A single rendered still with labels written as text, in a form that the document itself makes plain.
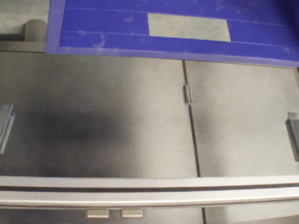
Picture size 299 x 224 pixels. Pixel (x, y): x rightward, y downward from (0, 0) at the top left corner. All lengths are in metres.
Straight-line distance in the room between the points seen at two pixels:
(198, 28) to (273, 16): 0.63
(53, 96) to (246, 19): 0.55
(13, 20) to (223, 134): 0.62
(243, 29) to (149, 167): 0.48
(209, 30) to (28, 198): 0.85
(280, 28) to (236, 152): 0.50
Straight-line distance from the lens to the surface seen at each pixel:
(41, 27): 1.29
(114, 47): 0.65
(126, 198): 0.72
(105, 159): 1.09
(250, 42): 0.72
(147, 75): 1.21
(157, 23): 1.35
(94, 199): 0.72
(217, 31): 1.42
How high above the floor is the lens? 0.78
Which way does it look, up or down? 25 degrees down
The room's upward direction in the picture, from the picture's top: 174 degrees clockwise
